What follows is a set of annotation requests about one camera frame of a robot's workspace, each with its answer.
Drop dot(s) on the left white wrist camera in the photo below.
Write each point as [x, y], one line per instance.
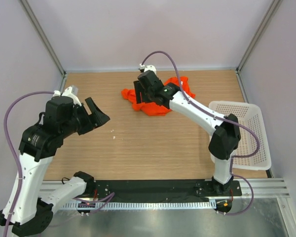
[71, 92]

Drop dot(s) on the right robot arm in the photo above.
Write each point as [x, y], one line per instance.
[225, 136]

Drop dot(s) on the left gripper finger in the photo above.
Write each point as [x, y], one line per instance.
[86, 122]
[97, 117]

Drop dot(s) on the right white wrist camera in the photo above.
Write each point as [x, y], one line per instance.
[143, 68]

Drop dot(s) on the right aluminium frame post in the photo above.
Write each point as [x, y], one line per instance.
[271, 11]

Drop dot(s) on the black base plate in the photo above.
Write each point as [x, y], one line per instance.
[159, 191]

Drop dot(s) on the aluminium rail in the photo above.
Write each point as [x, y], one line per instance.
[264, 188]

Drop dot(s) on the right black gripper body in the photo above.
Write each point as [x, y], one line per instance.
[147, 97]

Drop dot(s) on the slotted cable duct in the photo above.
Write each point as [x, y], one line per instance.
[76, 205]

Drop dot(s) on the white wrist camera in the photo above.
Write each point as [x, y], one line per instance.
[143, 68]
[71, 92]

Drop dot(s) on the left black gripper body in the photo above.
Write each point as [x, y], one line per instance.
[74, 124]

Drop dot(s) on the left aluminium frame post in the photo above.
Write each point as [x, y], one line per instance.
[41, 34]

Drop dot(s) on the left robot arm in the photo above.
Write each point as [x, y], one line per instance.
[26, 212]

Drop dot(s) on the aluminium frame post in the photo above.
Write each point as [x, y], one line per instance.
[41, 34]
[271, 11]

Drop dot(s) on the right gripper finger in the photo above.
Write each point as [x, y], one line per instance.
[145, 97]
[138, 92]

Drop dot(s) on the white plastic basket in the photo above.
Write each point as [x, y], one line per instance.
[250, 116]

